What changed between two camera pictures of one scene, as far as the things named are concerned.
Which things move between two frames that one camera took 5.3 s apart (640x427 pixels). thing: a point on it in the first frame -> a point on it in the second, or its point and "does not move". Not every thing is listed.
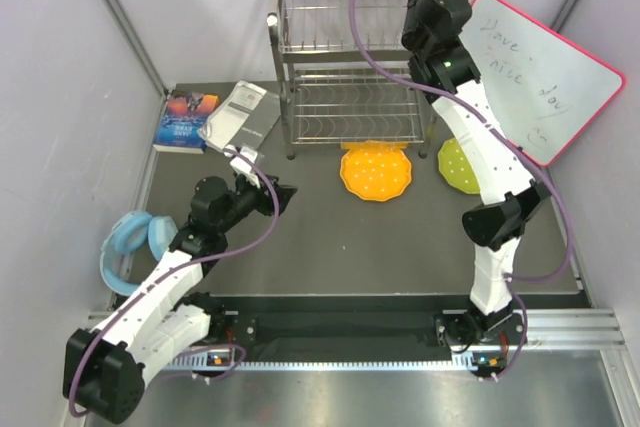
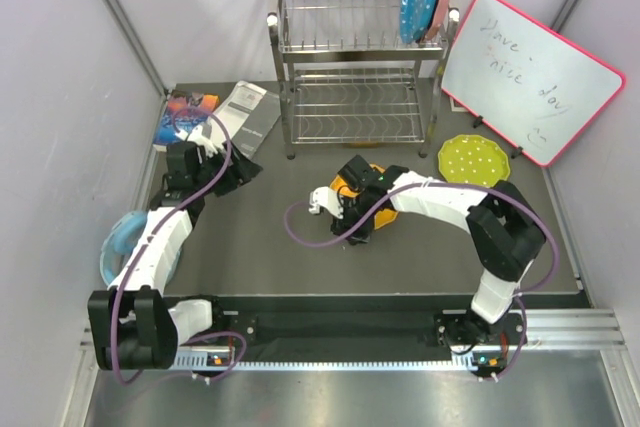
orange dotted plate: (376, 170) -> (383, 217)
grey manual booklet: (244, 119) does not move
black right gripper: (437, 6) -> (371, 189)
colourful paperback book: (183, 114) does not move
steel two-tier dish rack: (343, 62) does not move
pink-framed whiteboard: (541, 89) does not move
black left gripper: (266, 202) -> (240, 172)
